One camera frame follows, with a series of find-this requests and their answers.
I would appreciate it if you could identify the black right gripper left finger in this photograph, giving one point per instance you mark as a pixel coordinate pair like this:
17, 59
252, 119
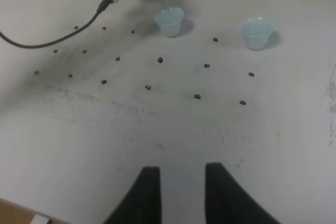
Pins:
142, 203

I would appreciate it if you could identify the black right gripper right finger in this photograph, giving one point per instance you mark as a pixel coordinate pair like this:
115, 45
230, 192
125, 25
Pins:
227, 202

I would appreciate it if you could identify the left light blue teacup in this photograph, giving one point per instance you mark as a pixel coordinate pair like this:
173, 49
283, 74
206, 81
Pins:
169, 21

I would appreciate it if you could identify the light blue teacup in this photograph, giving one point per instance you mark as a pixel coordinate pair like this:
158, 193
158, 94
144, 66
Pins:
169, 21
256, 32

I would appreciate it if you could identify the right light blue teacup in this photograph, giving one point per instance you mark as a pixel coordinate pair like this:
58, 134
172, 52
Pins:
256, 32

